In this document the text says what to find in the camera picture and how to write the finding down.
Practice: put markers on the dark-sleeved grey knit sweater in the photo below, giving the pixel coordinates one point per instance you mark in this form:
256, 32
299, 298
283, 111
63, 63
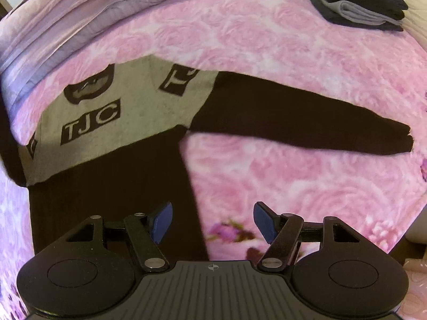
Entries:
133, 113

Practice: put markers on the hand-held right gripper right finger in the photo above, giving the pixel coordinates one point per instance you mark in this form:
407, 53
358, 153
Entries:
265, 221

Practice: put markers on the dark folded garment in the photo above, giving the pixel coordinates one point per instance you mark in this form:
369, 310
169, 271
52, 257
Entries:
383, 27

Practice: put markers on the cream quilted mattress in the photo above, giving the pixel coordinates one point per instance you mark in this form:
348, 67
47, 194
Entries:
417, 10

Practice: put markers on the light grey folded garment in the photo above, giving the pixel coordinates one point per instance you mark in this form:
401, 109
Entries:
360, 13

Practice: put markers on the lilac striped quilt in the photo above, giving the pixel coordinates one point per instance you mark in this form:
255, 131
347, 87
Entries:
83, 13

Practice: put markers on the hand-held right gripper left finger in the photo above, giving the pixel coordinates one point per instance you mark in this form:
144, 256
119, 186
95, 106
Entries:
163, 221

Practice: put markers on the pink floral blanket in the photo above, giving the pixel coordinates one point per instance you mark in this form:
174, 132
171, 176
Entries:
300, 56

